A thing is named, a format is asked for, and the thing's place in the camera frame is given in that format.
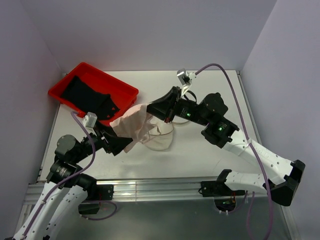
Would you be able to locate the aluminium mounting rail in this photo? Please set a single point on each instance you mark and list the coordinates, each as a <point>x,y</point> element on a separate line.
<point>175,189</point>

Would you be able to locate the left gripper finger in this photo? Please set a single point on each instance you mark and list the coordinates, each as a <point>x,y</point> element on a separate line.
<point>117,144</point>
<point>105,130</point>

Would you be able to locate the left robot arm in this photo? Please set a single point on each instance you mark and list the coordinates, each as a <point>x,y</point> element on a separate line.
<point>67,186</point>

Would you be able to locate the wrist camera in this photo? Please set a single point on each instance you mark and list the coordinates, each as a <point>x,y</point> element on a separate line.
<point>89,120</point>
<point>185,77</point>

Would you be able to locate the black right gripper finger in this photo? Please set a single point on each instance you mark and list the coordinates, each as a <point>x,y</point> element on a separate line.
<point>172,96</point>
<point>161,110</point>

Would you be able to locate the white mesh laundry bag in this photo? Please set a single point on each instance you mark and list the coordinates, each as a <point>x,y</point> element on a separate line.
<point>161,136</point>

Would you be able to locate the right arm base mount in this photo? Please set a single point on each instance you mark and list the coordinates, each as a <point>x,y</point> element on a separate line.
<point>218,188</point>

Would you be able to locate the beige bra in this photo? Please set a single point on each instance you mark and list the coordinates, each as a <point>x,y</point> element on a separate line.
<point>135,123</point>

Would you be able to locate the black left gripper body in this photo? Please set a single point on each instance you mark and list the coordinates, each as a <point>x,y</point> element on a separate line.
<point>86,149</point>

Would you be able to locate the red plastic tray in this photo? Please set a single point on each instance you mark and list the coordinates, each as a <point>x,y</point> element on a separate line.
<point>122,94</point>

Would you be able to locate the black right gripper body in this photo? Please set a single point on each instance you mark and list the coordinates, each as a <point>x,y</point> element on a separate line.
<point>188,110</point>

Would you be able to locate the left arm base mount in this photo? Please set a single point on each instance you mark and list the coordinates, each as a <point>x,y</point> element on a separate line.
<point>102,191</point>

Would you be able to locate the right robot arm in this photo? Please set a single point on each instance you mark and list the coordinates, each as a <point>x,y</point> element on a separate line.
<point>279,177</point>

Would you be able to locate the black garment in tray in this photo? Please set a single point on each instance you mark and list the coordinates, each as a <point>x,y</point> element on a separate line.
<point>87,100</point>

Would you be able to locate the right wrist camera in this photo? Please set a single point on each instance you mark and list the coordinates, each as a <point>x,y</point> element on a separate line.
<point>185,77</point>

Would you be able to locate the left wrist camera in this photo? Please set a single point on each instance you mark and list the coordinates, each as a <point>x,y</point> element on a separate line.
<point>89,120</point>

